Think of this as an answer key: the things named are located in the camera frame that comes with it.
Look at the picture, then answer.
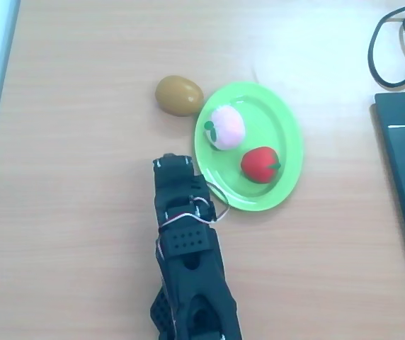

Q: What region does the pink plush peach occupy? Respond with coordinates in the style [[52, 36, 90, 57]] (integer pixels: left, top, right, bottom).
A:
[[202, 105, 248, 152]]

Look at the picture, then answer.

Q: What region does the green oval plastic plate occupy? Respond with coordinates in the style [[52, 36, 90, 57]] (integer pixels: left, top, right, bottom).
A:
[[191, 81, 304, 213]]

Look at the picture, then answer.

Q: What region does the red toy tomato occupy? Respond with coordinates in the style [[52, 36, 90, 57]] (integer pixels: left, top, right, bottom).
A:
[[240, 146, 282, 185]]

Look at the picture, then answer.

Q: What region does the brown toy kiwi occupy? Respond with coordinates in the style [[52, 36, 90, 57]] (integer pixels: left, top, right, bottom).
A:
[[154, 74, 205, 117]]

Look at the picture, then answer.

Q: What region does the white red wrist servo cable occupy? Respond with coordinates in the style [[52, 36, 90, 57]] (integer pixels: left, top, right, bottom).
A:
[[158, 181, 232, 231]]

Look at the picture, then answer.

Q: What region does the white red elbow servo cable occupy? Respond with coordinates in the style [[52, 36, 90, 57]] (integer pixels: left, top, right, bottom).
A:
[[154, 237, 166, 265]]

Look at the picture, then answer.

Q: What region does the black looped power cable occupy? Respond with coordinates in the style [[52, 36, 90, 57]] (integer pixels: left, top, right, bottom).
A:
[[366, 0, 405, 89]]

